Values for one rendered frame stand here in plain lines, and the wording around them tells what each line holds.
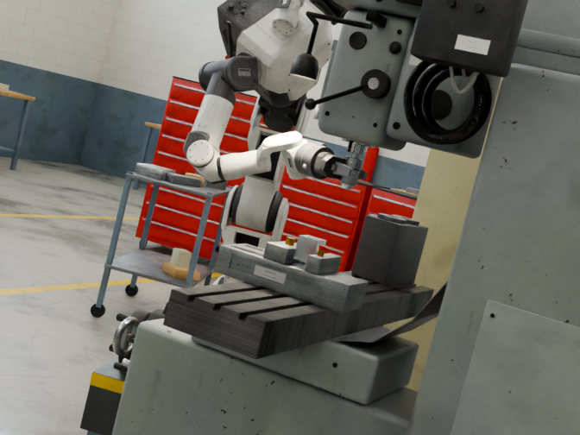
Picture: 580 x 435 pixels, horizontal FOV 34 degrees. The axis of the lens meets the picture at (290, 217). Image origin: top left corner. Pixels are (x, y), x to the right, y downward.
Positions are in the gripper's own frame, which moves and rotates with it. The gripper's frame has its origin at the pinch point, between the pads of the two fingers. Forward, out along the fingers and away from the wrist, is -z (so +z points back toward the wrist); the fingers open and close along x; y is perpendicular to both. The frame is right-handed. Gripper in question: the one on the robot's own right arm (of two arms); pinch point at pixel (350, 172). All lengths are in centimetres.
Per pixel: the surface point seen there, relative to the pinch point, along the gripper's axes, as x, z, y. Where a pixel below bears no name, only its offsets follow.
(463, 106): 0.9, -29.9, -22.1
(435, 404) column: -3, -48, 44
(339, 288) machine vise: -13.6, -20.6, 26.1
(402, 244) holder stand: 47, 18, 19
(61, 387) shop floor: 32, 168, 125
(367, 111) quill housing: -7.4, -7.8, -15.6
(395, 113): -5.9, -15.8, -16.8
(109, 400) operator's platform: -7, 72, 91
